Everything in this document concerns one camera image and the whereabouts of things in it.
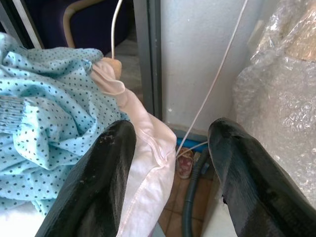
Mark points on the pale pink cloth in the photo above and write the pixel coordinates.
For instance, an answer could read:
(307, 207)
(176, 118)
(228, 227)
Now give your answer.
(148, 153)

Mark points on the dark blue chair wooden frame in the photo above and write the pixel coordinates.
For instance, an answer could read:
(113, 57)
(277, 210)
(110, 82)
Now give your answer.
(86, 22)

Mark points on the grey metal door frame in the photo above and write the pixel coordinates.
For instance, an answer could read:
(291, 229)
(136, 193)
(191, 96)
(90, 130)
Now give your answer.
(148, 56)

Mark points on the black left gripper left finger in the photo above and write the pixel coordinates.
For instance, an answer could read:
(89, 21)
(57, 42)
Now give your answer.
(98, 182)

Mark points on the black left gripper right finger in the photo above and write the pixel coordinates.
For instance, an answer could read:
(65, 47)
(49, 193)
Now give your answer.
(249, 182)

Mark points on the red patterned slipper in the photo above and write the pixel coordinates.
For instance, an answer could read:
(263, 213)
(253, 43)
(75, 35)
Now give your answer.
(185, 163)

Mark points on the light blue polka dot garment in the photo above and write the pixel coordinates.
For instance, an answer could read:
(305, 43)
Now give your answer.
(49, 118)

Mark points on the clear bubble wrap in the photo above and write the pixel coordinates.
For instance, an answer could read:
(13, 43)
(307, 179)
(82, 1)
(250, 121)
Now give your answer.
(279, 103)

